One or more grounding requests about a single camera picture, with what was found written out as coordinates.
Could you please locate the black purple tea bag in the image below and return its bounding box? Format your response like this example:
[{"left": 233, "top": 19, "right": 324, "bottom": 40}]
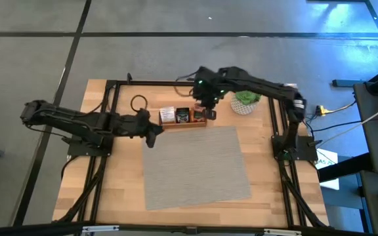
[{"left": 175, "top": 107, "right": 191, "bottom": 124}]

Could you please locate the white paper sign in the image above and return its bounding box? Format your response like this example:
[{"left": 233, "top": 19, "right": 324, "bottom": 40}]
[{"left": 315, "top": 147, "right": 340, "bottom": 191}]

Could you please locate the silver metal bracket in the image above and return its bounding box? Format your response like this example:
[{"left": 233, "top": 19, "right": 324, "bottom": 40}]
[
  {"left": 81, "top": 224, "right": 120, "bottom": 234},
  {"left": 263, "top": 228, "right": 303, "bottom": 236}
]

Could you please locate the black aluminium table frame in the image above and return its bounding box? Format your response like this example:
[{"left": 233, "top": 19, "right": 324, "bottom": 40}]
[{"left": 52, "top": 72, "right": 329, "bottom": 230}]

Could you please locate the wooden tea organizer box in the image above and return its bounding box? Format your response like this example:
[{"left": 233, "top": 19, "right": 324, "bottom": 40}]
[{"left": 157, "top": 106, "right": 208, "bottom": 130}]

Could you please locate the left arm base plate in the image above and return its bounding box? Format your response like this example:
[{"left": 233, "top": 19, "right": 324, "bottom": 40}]
[{"left": 66, "top": 130, "right": 115, "bottom": 157}]

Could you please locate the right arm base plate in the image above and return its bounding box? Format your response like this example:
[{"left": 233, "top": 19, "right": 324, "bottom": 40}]
[{"left": 272, "top": 134, "right": 318, "bottom": 162}]

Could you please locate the grey woven placemat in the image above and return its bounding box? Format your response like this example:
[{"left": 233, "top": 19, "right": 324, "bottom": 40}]
[{"left": 142, "top": 126, "right": 252, "bottom": 211}]

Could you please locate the white orange Tazo tea bag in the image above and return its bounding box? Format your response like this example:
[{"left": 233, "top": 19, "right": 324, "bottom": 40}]
[{"left": 159, "top": 106, "right": 176, "bottom": 125}]

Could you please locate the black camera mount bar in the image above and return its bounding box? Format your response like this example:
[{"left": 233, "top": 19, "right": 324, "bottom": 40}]
[{"left": 0, "top": 221, "right": 378, "bottom": 236}]

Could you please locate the taut yellow cord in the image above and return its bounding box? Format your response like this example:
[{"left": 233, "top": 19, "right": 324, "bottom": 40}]
[{"left": 316, "top": 100, "right": 378, "bottom": 148}]

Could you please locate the succulent in white patterned pot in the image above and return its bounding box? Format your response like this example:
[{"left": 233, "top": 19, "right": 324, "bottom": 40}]
[{"left": 230, "top": 90, "right": 263, "bottom": 116}]

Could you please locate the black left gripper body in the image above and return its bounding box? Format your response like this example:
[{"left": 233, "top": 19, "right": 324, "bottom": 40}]
[{"left": 119, "top": 109, "right": 153, "bottom": 139}]

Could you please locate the blue-grey floor bar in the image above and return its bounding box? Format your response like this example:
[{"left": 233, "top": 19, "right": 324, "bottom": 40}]
[{"left": 332, "top": 79, "right": 369, "bottom": 88}]

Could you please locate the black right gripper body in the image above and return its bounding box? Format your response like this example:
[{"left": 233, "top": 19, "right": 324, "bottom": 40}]
[{"left": 192, "top": 66, "right": 230, "bottom": 109}]

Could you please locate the black stand beam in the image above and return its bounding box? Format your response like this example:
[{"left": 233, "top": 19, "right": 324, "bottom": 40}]
[{"left": 318, "top": 152, "right": 373, "bottom": 184}]

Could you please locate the yellow extension cord plug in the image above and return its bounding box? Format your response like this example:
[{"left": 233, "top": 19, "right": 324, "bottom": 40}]
[{"left": 316, "top": 100, "right": 357, "bottom": 116}]

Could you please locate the black power cable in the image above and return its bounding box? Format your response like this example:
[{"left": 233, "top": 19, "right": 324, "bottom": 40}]
[{"left": 303, "top": 108, "right": 364, "bottom": 138}]

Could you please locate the grey desk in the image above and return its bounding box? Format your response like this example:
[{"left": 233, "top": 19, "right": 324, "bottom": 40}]
[{"left": 352, "top": 81, "right": 378, "bottom": 236}]

